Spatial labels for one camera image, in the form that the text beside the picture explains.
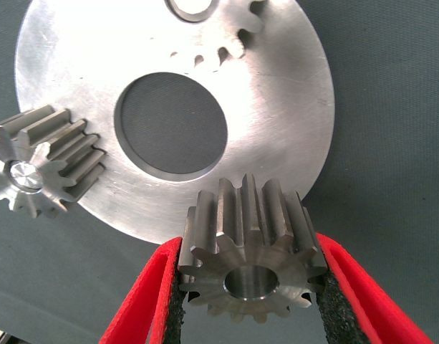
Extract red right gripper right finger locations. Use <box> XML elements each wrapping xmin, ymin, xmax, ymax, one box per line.
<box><xmin>313</xmin><ymin>232</ymin><xmax>435</xmax><ymax>344</ymax></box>

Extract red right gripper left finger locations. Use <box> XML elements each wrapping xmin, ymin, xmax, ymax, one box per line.
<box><xmin>98</xmin><ymin>237</ymin><xmax>187</xmax><ymax>344</ymax></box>

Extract small steel planetary gear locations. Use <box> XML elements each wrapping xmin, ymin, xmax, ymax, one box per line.
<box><xmin>177</xmin><ymin>173</ymin><xmax>329</xmax><ymax>324</ymax></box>
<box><xmin>164</xmin><ymin>0</ymin><xmax>268</xmax><ymax>72</ymax></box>
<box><xmin>0</xmin><ymin>105</ymin><xmax>107</xmax><ymax>220</ymax></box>

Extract round metal carrier plate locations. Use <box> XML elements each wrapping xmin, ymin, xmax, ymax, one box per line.
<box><xmin>14</xmin><ymin>0</ymin><xmax>337</xmax><ymax>249</ymax></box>

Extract dark grey table cloth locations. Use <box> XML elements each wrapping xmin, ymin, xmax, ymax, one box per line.
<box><xmin>0</xmin><ymin>0</ymin><xmax>439</xmax><ymax>344</ymax></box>

